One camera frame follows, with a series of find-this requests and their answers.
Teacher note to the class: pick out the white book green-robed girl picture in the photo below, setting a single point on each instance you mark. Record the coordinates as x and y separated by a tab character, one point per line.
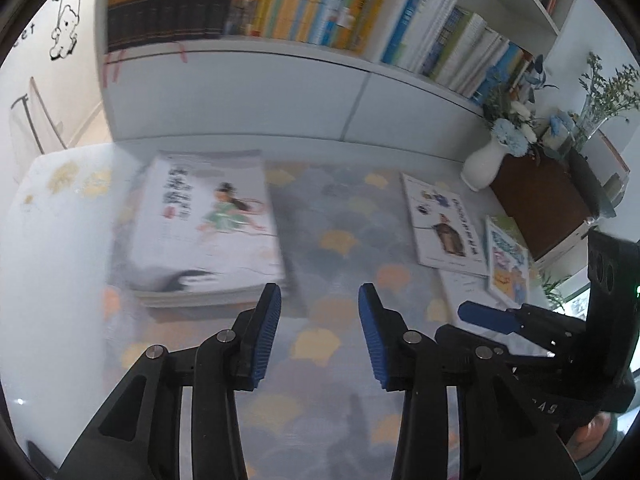
210	220

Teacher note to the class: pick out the person's right forearm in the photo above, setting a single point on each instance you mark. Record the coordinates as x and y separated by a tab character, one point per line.
617	430

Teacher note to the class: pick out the row of dark spined books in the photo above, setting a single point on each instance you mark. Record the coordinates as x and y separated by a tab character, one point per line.
165	5

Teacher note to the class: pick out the white book with small figures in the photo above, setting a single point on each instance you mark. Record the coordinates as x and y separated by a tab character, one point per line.
445	230

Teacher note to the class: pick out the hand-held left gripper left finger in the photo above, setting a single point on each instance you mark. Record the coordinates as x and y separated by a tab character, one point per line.
265	340

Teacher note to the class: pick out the white book with teal title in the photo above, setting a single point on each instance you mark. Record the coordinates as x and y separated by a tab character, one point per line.
507	265

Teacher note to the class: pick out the white bookshelf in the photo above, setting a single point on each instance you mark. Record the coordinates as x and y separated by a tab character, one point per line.
225	95

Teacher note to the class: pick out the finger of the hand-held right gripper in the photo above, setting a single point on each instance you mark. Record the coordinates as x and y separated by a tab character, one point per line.
457	336
480	312

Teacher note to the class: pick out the green potted plant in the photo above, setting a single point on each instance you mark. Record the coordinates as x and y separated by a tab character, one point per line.
552	290

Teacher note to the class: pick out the dark round plate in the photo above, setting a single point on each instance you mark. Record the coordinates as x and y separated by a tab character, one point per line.
592	185

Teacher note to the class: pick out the blue and white flower bouquet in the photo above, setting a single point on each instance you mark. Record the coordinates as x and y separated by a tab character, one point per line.
515	125

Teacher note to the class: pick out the glass vase with green sprigs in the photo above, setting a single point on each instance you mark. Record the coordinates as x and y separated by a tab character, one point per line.
600	110

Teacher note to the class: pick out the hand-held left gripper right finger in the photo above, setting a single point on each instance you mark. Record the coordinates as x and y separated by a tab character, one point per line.
375	340

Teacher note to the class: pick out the bear wall sticker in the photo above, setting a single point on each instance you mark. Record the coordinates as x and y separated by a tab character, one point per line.
65	25

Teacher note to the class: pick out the person's right hand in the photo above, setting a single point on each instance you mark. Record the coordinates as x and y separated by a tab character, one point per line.
592	437

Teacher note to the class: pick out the brown cabinet with white drawers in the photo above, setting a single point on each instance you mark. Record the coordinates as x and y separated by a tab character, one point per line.
540	200

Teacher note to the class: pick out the plain white book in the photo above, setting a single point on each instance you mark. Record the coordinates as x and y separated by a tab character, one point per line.
465	295

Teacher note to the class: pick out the red tape strip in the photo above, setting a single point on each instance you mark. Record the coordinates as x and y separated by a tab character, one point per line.
114	67
181	52

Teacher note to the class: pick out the black line wall sticker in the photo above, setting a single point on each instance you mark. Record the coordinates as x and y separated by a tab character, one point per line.
37	115

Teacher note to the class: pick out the stack of white books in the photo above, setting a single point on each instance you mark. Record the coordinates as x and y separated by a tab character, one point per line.
200	299

